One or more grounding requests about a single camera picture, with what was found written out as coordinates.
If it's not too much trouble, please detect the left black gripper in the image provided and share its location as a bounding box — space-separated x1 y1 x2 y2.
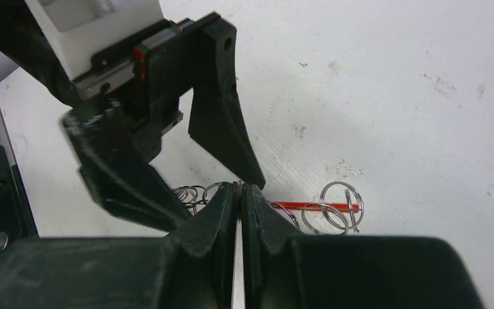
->
61 12 266 232

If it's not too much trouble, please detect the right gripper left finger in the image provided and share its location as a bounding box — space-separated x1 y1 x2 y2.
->
0 183 237 308

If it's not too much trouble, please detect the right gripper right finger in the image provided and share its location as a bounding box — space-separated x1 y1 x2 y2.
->
239 185 483 308

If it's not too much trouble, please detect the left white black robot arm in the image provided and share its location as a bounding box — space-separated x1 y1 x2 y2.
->
0 1 266 231

